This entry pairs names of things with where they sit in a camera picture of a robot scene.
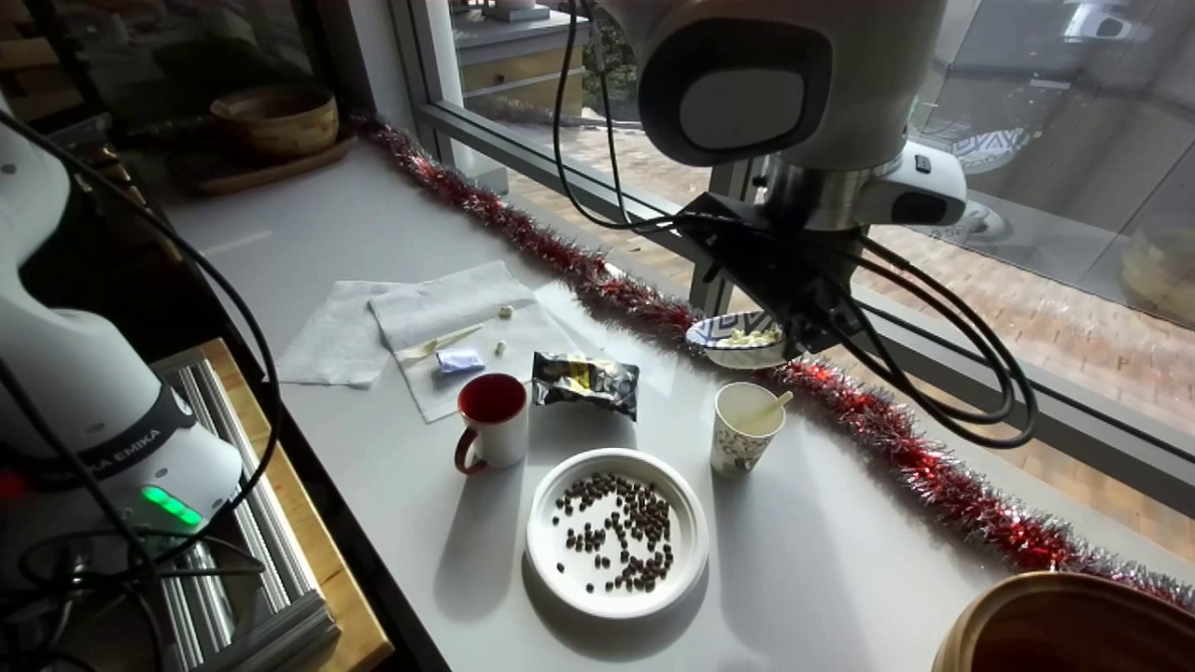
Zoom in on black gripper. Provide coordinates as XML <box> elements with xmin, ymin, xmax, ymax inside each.
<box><xmin>677</xmin><ymin>190</ymin><xmax>876</xmax><ymax>361</ymax></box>

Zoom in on white popcorn heap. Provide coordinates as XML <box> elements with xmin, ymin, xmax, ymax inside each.
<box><xmin>712</xmin><ymin>324</ymin><xmax>777</xmax><ymax>353</ymax></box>

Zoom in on pale paper cup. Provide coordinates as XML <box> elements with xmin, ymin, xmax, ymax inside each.
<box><xmin>708</xmin><ymin>376</ymin><xmax>793</xmax><ymax>481</ymax></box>

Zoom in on white round plate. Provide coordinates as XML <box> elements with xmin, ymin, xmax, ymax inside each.
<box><xmin>523</xmin><ymin>445</ymin><xmax>712</xmax><ymax>625</ymax></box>

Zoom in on red tinsel garland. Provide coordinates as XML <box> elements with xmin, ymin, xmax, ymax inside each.
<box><xmin>357</xmin><ymin>119</ymin><xmax>1195</xmax><ymax>613</ymax></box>

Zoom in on black popcorn bag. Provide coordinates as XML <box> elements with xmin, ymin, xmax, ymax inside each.
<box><xmin>529</xmin><ymin>349</ymin><xmax>644</xmax><ymax>426</ymax></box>

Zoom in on dark coffee beans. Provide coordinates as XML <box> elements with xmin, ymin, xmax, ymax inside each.
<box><xmin>550</xmin><ymin>468</ymin><xmax>680</xmax><ymax>599</ymax></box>

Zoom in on red and white mug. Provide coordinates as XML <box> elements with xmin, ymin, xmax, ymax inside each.
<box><xmin>452</xmin><ymin>369</ymin><xmax>534</xmax><ymax>480</ymax></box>

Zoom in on small blue white packet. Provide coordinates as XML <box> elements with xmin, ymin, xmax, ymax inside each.
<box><xmin>435</xmin><ymin>343</ymin><xmax>491</xmax><ymax>383</ymax></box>

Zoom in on pale thin stick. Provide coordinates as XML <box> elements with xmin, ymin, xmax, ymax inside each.
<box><xmin>394</xmin><ymin>324</ymin><xmax>482</xmax><ymax>365</ymax></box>

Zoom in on white paper towel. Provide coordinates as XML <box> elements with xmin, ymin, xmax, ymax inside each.
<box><xmin>264</xmin><ymin>276</ymin><xmax>421</xmax><ymax>393</ymax></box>
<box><xmin>365</xmin><ymin>258</ymin><xmax>601</xmax><ymax>426</ymax></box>

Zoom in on large wooden bowl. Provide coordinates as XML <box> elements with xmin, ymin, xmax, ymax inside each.
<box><xmin>929</xmin><ymin>567</ymin><xmax>1195</xmax><ymax>672</ymax></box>

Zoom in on wooden board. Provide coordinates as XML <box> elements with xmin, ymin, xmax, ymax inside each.
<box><xmin>197</xmin><ymin>332</ymin><xmax>400</xmax><ymax>672</ymax></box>

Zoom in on woven wicker basket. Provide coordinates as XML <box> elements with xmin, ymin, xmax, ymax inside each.
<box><xmin>207</xmin><ymin>83</ymin><xmax>345</xmax><ymax>160</ymax></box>

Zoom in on round wooden tray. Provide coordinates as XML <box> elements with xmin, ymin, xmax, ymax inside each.
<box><xmin>163</xmin><ymin>127</ymin><xmax>357</xmax><ymax>197</ymax></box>

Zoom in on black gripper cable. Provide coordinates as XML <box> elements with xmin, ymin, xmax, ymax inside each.
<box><xmin>550</xmin><ymin>0</ymin><xmax>703</xmax><ymax>236</ymax></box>
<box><xmin>853</xmin><ymin>238</ymin><xmax>1043</xmax><ymax>454</ymax></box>

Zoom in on grey window frame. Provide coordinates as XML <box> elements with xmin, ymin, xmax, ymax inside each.
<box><xmin>385</xmin><ymin>0</ymin><xmax>1195</xmax><ymax>521</ymax></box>

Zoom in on aluminium rail frame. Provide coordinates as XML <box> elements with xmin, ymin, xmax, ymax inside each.
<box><xmin>152</xmin><ymin>353</ymin><xmax>345</xmax><ymax>672</ymax></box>

